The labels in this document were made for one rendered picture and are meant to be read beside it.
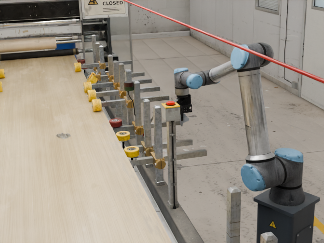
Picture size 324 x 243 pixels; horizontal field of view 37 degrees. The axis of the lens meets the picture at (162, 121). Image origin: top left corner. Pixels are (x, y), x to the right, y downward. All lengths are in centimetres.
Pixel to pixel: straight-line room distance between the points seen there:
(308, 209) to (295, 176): 22
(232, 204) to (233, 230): 10
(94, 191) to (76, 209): 16
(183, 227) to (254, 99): 72
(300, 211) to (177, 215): 68
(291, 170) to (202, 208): 139
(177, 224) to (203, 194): 180
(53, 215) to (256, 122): 109
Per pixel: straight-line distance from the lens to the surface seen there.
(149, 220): 193
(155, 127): 252
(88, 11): 515
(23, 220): 203
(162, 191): 258
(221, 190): 414
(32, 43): 519
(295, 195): 269
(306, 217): 278
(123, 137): 279
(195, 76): 293
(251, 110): 248
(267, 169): 252
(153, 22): 1182
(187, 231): 224
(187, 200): 398
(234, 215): 164
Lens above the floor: 187
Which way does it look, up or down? 19 degrees down
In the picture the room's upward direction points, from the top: 2 degrees counter-clockwise
